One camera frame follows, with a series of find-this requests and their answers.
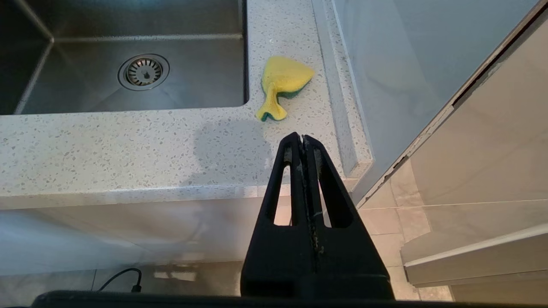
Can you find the stainless steel sink basin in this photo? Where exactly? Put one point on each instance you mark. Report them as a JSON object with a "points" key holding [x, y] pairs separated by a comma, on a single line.
{"points": [[128, 55]]}

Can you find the beige glossy cabinet door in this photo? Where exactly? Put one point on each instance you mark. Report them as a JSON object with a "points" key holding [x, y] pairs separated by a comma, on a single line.
{"points": [[483, 192]]}

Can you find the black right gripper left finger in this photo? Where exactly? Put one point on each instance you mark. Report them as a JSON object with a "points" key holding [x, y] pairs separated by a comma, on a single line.
{"points": [[274, 256]]}

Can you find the round metal drain strainer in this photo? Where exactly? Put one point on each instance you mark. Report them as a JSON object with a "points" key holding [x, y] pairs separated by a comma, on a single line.
{"points": [[144, 72]]}

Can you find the glossy grey cabinet front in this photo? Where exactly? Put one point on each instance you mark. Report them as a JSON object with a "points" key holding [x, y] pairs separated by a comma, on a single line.
{"points": [[128, 231]]}

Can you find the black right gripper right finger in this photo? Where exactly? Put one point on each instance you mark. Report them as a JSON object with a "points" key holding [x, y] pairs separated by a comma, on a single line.
{"points": [[351, 256]]}

